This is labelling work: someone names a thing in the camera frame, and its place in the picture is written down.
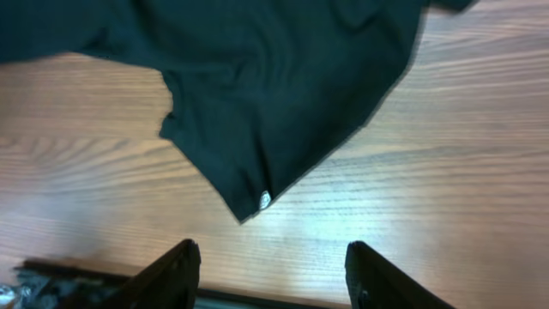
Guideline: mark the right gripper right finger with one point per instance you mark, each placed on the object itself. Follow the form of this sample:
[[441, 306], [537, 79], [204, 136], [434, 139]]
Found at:
[[373, 282]]

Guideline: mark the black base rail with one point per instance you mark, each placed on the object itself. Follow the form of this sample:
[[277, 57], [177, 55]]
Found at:
[[42, 284]]

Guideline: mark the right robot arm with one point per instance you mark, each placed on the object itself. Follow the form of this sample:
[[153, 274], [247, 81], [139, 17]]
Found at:
[[172, 282]]

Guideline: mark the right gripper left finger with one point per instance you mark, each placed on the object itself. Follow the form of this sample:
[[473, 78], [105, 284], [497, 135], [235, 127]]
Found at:
[[170, 282]]

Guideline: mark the black polo shirt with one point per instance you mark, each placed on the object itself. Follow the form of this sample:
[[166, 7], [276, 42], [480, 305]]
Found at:
[[262, 90]]

